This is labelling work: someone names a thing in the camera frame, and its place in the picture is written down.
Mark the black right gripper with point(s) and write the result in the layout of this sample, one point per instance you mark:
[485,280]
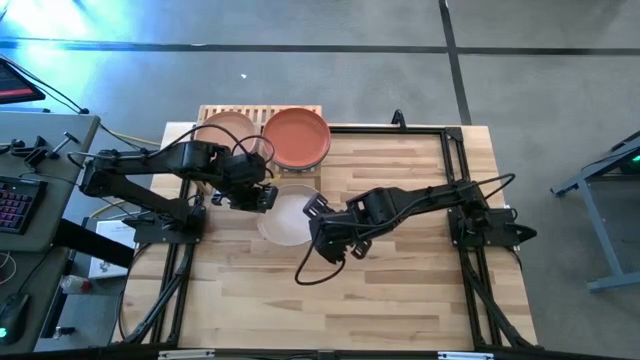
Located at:
[334,240]

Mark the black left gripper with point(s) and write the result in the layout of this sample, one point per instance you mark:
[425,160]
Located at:
[245,172]

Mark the beige plate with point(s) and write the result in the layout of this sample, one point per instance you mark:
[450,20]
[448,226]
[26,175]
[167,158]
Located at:
[287,220]

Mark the terracotta brown plate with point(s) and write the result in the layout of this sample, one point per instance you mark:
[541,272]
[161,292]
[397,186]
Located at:
[230,127]

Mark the red plate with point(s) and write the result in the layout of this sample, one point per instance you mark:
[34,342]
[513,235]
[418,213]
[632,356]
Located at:
[297,137]

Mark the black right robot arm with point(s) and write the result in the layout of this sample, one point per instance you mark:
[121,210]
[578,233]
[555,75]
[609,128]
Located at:
[410,200]

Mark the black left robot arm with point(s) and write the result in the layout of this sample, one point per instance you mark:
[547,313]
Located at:
[135,162]

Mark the wooden slatted shelf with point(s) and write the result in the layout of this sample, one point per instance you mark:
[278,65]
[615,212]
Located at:
[252,114]

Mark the white booklet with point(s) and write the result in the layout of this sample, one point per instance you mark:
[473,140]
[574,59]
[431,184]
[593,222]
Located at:
[117,232]

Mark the black diagonal beam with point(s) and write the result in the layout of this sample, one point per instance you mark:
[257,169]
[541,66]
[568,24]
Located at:
[90,242]

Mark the grey side desk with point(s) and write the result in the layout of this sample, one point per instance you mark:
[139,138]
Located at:
[75,125]

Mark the clear plastic bottle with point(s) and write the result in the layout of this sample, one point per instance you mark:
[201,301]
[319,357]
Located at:
[75,285]

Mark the black desk clamp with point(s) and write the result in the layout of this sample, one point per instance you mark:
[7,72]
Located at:
[37,155]
[15,145]

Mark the small metal bolt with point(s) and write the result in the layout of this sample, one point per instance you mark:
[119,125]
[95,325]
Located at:
[65,331]

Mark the black backlit keyboard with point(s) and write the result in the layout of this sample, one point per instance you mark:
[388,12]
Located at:
[17,205]

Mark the black computer monitor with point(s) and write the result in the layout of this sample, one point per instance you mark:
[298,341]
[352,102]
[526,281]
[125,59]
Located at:
[15,85]

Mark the black computer mouse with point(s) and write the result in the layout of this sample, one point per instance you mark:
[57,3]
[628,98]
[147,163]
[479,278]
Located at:
[12,315]

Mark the grey metal stand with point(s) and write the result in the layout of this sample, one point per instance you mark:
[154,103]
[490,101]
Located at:
[600,230]

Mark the green-lit black device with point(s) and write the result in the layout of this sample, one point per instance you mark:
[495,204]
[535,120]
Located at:
[632,165]

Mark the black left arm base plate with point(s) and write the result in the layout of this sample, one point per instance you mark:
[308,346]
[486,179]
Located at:
[150,232]

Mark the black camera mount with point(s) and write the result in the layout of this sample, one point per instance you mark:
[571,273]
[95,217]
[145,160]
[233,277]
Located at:
[398,119]

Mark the black aluminium table frame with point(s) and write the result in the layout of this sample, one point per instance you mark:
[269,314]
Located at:
[425,130]

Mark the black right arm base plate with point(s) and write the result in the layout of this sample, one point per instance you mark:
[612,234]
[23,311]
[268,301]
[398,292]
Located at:
[500,227]

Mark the silver edge bracket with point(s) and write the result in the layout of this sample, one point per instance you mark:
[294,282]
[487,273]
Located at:
[465,356]
[185,355]

